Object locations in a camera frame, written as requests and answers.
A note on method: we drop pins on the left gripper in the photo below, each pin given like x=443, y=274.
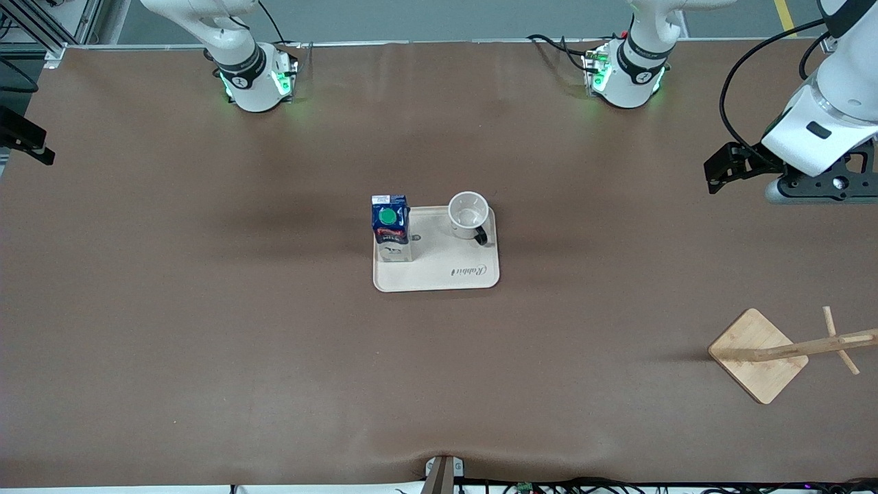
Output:
x=756, y=160

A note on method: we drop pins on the blue milk carton green cap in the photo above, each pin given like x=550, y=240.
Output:
x=391, y=226

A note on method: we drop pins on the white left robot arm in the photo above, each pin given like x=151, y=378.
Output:
x=627, y=86

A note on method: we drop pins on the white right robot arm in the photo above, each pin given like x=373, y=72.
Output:
x=250, y=86

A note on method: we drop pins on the beige plastic tray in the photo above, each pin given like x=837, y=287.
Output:
x=446, y=264

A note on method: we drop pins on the wooden mug stand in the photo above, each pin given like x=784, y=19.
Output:
x=751, y=346

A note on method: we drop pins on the small green circuit board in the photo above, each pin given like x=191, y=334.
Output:
x=525, y=488

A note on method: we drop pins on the aluminium frame profile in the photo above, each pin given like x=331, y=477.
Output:
x=41, y=27

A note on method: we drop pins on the grey metal clamp bracket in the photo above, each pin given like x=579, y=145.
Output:
x=442, y=473

